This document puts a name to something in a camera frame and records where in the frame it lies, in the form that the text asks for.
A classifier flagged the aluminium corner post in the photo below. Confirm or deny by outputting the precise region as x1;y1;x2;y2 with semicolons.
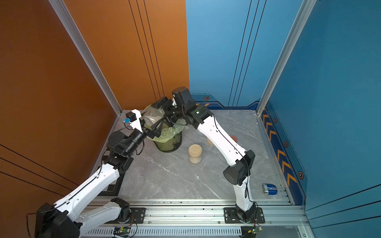
49;0;122;116
256;0;317;117

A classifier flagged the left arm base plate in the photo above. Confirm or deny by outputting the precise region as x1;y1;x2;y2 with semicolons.
115;207;146;224

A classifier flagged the right aluminium corner post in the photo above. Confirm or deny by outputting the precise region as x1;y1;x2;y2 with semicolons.
256;0;317;117

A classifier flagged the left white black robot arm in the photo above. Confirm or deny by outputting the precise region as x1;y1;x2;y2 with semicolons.
34;119;163;238

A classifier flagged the yellow-green plastic bin liner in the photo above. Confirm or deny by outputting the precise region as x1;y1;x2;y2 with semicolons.
150;119;187;143

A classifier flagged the green circuit board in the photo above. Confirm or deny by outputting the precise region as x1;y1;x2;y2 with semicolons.
113;227;131;238
247;225;263;238

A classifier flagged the left aluminium corner post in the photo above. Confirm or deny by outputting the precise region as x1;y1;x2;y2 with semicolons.
49;0;122;116

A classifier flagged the right green circuit board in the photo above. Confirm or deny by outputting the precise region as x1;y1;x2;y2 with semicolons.
247;225;263;238

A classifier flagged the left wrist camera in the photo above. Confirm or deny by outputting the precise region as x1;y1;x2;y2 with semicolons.
125;109;142;132

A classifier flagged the blue silver can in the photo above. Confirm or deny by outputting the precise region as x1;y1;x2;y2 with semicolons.
262;183;278;195

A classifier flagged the black white checkerboard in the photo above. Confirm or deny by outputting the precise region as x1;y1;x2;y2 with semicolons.
98;149;125;196

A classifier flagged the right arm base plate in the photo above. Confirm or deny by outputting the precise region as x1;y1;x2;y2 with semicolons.
223;207;266;225

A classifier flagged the aluminium front rail frame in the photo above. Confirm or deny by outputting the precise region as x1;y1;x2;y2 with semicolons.
53;198;316;238

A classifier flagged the red jar lid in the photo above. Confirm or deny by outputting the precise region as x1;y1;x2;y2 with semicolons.
230;135;238;143

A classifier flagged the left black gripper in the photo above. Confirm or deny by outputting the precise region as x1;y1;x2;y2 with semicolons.
124;111;162;157

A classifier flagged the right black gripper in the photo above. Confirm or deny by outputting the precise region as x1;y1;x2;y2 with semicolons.
151;96;188;127

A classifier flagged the left green circuit board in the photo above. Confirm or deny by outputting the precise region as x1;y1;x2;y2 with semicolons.
113;227;131;238

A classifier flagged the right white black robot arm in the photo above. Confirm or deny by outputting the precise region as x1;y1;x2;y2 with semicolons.
145;87;259;223

